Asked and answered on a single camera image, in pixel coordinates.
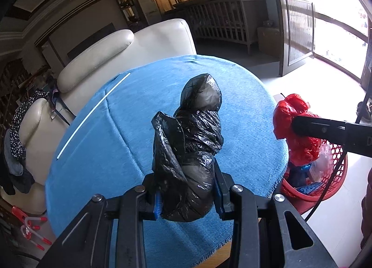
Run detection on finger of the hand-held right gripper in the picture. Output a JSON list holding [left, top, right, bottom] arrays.
[[291, 114, 349, 147]]

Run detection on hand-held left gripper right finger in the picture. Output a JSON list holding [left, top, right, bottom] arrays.
[[214, 163, 338, 268]]

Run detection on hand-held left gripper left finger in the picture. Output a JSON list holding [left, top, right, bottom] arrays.
[[38, 173, 162, 268]]

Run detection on red plastic bag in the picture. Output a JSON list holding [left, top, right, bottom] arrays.
[[272, 93, 323, 167]]

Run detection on white medicine box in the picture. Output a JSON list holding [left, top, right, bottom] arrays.
[[308, 161, 324, 182]]

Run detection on blue plastic bag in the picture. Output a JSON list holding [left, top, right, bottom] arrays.
[[288, 164, 313, 188]]

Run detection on red plastic basket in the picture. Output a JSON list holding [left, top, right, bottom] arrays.
[[280, 138, 348, 214]]

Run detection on black plastic bag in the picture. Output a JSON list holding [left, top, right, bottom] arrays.
[[151, 73, 224, 222]]

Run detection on blue carton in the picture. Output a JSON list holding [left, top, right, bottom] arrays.
[[296, 182, 322, 196]]

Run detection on person's maroon clothing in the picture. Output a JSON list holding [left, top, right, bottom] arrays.
[[360, 166, 372, 249]]

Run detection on blue tablecloth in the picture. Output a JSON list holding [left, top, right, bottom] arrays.
[[45, 54, 289, 268]]

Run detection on brown cardboard box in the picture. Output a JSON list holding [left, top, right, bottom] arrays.
[[257, 26, 284, 57]]

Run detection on dark wooden door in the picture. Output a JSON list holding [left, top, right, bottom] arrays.
[[269, 0, 317, 77]]

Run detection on red white toy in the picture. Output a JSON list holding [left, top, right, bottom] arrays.
[[12, 205, 54, 251]]

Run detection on dark grey clothes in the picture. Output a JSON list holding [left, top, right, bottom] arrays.
[[0, 128, 35, 196]]

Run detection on wooden baby crib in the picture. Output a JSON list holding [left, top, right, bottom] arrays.
[[166, 0, 269, 55]]

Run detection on black white patterned cloth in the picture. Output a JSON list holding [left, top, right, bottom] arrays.
[[9, 89, 50, 159]]

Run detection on beige leather sofa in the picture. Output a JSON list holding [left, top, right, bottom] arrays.
[[0, 18, 197, 214]]

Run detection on dark wooden shelf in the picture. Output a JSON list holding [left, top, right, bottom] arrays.
[[0, 59, 30, 111]]

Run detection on white standing air conditioner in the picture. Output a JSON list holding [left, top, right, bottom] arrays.
[[136, 0, 162, 26]]

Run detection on glass display cabinet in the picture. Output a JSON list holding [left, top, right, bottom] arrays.
[[114, 0, 146, 28]]

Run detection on black cable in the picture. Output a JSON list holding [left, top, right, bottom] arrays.
[[305, 90, 372, 222]]

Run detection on dark bag strap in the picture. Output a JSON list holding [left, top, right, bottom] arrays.
[[49, 80, 72, 126]]

